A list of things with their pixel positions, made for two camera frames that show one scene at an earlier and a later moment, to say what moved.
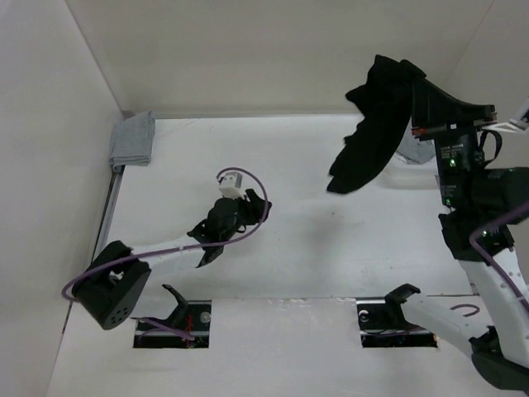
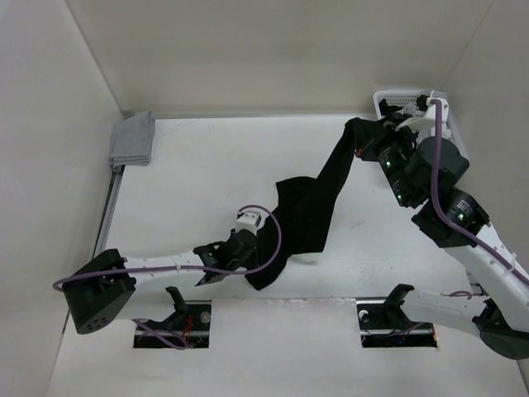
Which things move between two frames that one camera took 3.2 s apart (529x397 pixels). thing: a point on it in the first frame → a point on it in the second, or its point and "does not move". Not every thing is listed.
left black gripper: x=255 y=208 → x=254 y=262
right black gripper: x=431 y=105 → x=385 y=132
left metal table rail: x=111 y=201 does not move
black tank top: x=386 y=102 → x=306 y=203
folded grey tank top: x=132 y=141 does not move
